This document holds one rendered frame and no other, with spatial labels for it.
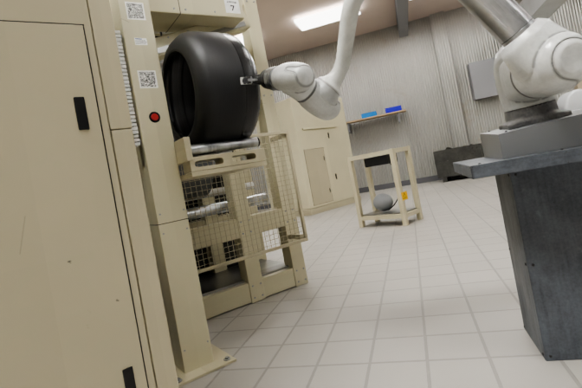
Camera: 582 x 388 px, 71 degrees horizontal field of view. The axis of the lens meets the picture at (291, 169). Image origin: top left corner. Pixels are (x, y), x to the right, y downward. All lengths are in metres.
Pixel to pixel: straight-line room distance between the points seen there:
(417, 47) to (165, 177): 8.71
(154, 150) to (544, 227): 1.43
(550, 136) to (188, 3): 1.76
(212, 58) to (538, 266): 1.39
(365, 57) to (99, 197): 9.30
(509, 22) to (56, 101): 1.18
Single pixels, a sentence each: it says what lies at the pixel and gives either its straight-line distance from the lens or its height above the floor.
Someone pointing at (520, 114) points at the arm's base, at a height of 0.78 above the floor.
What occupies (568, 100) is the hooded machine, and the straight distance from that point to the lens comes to 9.59.
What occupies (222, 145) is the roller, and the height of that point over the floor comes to 0.90.
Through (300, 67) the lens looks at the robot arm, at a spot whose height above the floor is 1.07.
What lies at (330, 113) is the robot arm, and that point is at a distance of 1.53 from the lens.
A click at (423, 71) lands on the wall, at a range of 9.93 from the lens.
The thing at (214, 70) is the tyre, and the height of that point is 1.19.
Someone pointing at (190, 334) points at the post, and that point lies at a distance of 1.85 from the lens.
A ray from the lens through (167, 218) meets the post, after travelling 1.76.
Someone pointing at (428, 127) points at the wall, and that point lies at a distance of 9.78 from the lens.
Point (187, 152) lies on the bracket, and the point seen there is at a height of 0.88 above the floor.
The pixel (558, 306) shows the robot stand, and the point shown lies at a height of 0.17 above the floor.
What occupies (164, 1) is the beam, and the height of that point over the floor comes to 1.69.
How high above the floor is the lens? 0.72
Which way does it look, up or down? 1 degrees up
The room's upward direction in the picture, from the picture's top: 11 degrees counter-clockwise
